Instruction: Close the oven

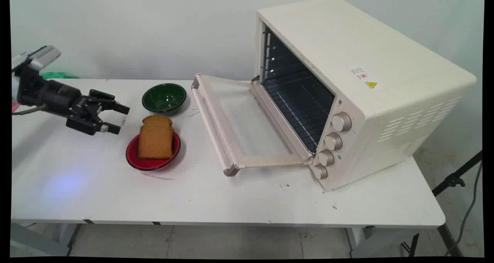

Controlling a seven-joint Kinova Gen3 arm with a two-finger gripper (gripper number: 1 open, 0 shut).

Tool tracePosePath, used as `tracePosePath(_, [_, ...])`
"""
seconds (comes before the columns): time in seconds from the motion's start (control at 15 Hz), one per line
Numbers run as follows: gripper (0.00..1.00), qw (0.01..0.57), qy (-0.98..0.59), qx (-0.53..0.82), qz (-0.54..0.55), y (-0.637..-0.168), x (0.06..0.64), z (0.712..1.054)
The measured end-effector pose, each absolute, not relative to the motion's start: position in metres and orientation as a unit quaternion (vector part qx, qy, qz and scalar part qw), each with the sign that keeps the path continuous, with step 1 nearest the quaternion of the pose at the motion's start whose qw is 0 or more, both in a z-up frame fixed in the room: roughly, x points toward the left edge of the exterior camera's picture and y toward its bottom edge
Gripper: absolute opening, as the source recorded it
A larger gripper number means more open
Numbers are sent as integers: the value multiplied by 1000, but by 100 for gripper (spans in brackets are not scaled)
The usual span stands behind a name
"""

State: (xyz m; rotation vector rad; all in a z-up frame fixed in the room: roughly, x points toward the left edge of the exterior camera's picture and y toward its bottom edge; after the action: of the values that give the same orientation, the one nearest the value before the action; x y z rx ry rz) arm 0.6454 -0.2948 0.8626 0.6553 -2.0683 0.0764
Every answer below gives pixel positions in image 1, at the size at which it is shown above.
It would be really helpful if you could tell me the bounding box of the green plastic object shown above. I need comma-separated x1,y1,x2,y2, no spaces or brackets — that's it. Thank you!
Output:
40,71,80,80

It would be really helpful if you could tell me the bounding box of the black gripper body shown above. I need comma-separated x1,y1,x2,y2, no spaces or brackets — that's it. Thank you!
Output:
16,63,116,136

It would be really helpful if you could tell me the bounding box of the grey table leg frame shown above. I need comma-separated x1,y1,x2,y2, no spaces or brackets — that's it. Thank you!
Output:
11,222,81,257

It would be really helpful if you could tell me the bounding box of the wire oven rack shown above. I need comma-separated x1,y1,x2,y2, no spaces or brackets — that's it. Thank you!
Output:
266,76,335,152

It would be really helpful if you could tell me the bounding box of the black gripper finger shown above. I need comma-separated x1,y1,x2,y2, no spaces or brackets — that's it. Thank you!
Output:
88,89,130,115
94,119,121,136

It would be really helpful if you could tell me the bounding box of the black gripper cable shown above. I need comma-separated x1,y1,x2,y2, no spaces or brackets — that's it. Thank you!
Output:
12,104,47,116

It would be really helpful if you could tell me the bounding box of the silver oven knob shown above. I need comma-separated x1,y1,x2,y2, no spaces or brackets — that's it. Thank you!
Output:
331,112,353,132
324,132,343,151
312,164,329,180
317,149,335,167

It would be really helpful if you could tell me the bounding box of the dark green bowl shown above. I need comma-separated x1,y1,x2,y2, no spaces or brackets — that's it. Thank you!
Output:
141,83,187,116

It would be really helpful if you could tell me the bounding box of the cream glass oven door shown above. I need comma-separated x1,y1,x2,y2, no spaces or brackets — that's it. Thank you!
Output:
191,73,314,177

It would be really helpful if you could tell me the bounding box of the grey hanging cable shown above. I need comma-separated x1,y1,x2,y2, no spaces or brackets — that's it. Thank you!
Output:
444,161,483,257

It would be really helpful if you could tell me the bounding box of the red plate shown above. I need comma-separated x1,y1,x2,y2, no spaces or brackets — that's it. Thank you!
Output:
125,132,181,171

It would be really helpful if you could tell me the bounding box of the black tripod stand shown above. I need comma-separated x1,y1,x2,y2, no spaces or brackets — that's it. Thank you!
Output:
401,150,483,258

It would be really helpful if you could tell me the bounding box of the brown bread slice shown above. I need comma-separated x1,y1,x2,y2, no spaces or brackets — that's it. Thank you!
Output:
137,114,174,159

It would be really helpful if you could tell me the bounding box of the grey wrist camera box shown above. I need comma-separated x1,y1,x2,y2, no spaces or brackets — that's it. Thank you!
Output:
27,45,62,71

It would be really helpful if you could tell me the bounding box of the cream toaster oven body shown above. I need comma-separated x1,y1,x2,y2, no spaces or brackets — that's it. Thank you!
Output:
253,0,477,192

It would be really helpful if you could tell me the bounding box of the white table leg frame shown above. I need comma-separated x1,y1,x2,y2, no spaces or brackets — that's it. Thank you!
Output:
345,227,423,258

